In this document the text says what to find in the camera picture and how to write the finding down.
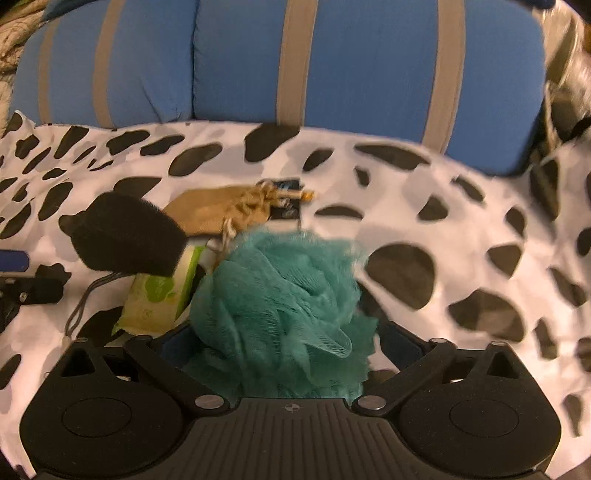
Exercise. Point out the beige quilted blanket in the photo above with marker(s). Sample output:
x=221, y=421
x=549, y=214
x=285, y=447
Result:
x=18, y=24

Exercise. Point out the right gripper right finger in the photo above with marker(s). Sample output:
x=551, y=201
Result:
x=420, y=362

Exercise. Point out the blue striped cushion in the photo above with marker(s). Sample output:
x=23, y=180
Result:
x=462, y=78
x=108, y=64

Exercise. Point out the cow print blanket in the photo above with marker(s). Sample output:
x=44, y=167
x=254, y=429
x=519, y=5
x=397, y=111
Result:
x=450, y=252

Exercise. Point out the gold drawstring pouch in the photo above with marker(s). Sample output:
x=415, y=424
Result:
x=233, y=208

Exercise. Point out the blue striped cushion left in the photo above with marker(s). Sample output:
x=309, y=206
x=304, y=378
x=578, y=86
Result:
x=108, y=64

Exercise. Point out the teal mesh bath loofah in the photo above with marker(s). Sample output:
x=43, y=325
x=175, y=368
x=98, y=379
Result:
x=279, y=318

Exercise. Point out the black fuzzy pouch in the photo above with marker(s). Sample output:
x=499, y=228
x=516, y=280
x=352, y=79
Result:
x=122, y=234

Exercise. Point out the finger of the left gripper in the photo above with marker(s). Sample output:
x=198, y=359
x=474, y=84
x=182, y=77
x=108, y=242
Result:
x=18, y=288

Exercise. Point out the green white tissue pack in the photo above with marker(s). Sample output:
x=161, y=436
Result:
x=154, y=303

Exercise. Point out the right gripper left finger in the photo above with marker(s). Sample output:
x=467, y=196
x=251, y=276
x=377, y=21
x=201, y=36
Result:
x=163, y=358

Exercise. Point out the dark clutter pile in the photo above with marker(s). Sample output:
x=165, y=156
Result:
x=566, y=39

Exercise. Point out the blue striped cushion right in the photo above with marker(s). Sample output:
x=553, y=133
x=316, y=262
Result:
x=462, y=78

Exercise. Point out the black card box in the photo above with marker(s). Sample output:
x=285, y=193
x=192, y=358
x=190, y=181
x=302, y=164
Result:
x=286, y=210

